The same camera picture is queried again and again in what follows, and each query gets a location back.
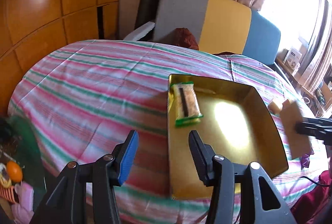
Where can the white medicine box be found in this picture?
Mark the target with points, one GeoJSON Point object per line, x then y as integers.
{"type": "Point", "coordinates": [290, 115]}

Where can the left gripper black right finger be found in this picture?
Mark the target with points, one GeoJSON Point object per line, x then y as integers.
{"type": "Point", "coordinates": [202, 155]}

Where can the yellow sponge block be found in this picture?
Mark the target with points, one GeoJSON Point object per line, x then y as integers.
{"type": "Point", "coordinates": [275, 107]}

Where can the grey yellow blue headboard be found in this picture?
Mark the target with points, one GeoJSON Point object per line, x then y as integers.
{"type": "Point", "coordinates": [219, 26]}

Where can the purple sachet pouch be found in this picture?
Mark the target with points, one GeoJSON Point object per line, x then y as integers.
{"type": "Point", "coordinates": [305, 160]}

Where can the gold rectangular tray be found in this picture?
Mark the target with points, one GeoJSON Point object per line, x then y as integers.
{"type": "Point", "coordinates": [235, 122]}

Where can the pink plush toy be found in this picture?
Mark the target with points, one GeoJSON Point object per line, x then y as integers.
{"type": "Point", "coordinates": [23, 211]}

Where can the orange wooden wardrobe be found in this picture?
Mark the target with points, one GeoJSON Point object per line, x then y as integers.
{"type": "Point", "coordinates": [31, 29]}

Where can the red garment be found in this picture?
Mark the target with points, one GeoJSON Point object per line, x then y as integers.
{"type": "Point", "coordinates": [309, 205]}

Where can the green wrapped snack bar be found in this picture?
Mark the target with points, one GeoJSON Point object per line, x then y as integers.
{"type": "Point", "coordinates": [186, 103]}

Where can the white foam board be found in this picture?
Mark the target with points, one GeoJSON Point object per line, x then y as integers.
{"type": "Point", "coordinates": [140, 32]}

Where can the wooden desk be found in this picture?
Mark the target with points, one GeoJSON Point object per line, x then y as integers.
{"type": "Point", "coordinates": [310, 98]}

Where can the dark red cushion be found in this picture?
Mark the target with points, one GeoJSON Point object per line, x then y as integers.
{"type": "Point", "coordinates": [182, 37]}

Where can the orange ball toy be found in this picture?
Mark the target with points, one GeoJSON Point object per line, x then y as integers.
{"type": "Point", "coordinates": [14, 171]}

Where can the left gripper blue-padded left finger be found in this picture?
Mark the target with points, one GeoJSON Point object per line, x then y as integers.
{"type": "Point", "coordinates": [124, 155]}

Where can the white box on desk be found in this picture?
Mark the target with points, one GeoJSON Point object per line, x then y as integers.
{"type": "Point", "coordinates": [292, 58]}

